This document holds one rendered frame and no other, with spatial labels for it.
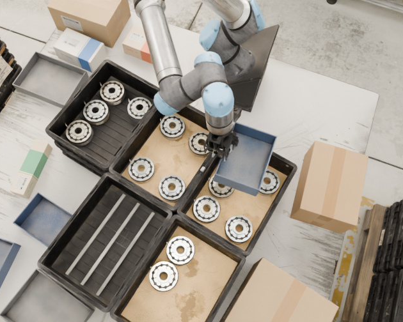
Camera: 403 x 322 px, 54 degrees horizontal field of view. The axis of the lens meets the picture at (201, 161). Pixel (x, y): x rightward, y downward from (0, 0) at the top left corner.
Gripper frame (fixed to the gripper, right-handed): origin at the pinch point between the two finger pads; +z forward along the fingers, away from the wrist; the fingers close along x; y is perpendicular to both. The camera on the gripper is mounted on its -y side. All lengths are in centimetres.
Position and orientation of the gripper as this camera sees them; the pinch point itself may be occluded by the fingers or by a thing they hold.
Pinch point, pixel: (224, 149)
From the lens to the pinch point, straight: 128.6
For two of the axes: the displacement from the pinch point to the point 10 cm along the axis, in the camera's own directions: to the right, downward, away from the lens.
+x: 9.2, 3.2, -2.3
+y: -3.9, 8.6, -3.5
